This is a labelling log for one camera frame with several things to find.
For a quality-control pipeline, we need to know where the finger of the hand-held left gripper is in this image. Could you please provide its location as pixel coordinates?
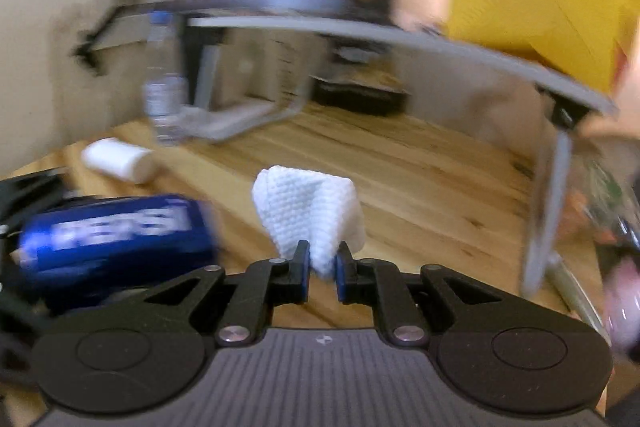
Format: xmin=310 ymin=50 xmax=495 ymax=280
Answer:
xmin=0 ymin=287 xmax=61 ymax=368
xmin=0 ymin=174 xmax=68 ymax=228

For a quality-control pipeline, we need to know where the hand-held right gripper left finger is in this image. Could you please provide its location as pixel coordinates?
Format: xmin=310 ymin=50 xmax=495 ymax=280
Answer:
xmin=145 ymin=239 xmax=311 ymax=347

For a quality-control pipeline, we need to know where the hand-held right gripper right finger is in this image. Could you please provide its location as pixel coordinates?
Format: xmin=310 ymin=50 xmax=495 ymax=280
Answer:
xmin=335 ymin=241 xmax=501 ymax=348

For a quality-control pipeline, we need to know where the white cloth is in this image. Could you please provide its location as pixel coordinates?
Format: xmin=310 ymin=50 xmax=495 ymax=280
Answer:
xmin=251 ymin=165 xmax=367 ymax=280

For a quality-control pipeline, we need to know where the blue soda can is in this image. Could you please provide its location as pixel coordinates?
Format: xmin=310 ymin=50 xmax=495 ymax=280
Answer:
xmin=12 ymin=194 xmax=221 ymax=303

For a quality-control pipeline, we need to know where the white paper roll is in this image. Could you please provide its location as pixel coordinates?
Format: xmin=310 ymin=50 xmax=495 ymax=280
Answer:
xmin=80 ymin=138 xmax=157 ymax=184

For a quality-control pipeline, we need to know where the clear plastic water bottle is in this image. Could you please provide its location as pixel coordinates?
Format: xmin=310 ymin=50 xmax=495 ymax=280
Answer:
xmin=142 ymin=11 xmax=188 ymax=146

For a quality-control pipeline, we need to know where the black snack bag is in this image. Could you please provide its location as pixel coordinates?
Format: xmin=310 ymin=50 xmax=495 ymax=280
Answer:
xmin=312 ymin=77 xmax=411 ymax=115

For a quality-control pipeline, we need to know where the glass tube with metal cap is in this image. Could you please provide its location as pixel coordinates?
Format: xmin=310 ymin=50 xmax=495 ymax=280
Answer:
xmin=545 ymin=257 xmax=608 ymax=333

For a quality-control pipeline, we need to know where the colourful snack bag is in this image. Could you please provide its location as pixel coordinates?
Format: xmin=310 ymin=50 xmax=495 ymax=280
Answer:
xmin=565 ymin=157 xmax=640 ymax=253

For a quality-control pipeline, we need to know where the pink soft item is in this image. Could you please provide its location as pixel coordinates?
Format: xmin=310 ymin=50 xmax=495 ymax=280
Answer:
xmin=602 ymin=257 xmax=640 ymax=353

